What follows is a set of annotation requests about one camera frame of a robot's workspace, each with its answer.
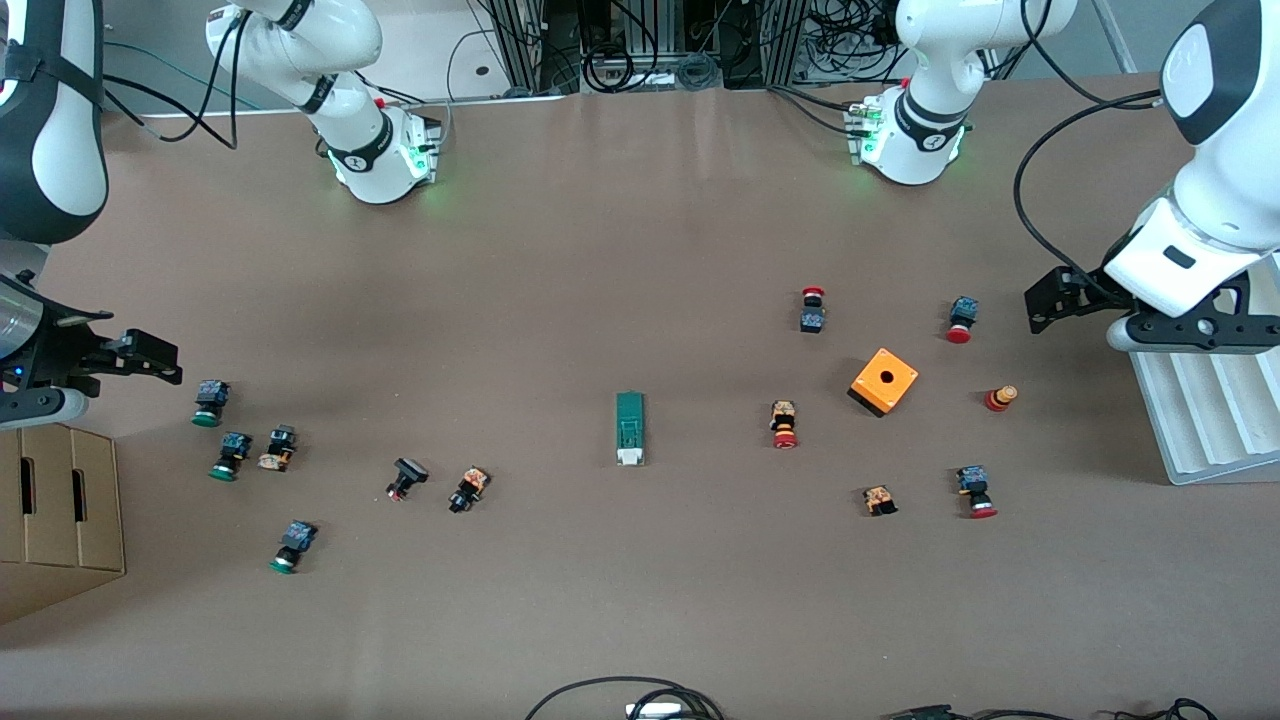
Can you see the green load switch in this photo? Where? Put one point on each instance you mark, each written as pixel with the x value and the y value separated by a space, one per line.
pixel 630 425

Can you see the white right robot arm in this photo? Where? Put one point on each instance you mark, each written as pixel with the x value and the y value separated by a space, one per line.
pixel 75 170

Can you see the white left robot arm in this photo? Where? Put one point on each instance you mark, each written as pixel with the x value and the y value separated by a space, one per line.
pixel 1220 190

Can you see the green push button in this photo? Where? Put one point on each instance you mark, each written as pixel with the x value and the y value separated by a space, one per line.
pixel 232 452
pixel 208 398
pixel 295 542

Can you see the red button with blue block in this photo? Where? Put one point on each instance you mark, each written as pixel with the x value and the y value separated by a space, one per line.
pixel 963 312
pixel 973 485

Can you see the light grey ribbed tray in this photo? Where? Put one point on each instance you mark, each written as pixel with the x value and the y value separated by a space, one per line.
pixel 1210 420

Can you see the red yellow button head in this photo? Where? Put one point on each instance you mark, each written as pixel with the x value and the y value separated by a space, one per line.
pixel 1000 399

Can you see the cardboard box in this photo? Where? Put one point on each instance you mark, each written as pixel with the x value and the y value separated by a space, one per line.
pixel 50 520

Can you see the red mushroom button black base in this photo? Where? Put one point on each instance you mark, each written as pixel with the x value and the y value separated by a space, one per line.
pixel 812 318

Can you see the small orange contact block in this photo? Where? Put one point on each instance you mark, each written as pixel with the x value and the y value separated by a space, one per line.
pixel 879 499

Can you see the black square push button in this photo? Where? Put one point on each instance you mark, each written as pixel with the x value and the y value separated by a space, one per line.
pixel 408 472

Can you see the red button with orange block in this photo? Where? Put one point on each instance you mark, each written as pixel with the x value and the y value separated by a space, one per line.
pixel 783 420

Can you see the black selector with orange block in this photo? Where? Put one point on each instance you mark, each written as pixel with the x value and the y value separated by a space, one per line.
pixel 468 490

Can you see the small grey hub device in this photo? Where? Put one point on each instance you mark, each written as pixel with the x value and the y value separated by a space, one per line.
pixel 652 711

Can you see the black switch with orange block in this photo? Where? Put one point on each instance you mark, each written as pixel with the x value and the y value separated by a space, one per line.
pixel 280 445

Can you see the orange button enclosure box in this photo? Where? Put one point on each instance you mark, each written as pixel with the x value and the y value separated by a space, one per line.
pixel 870 390

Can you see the aluminium frame bar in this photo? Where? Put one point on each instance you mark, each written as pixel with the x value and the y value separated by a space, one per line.
pixel 1112 30

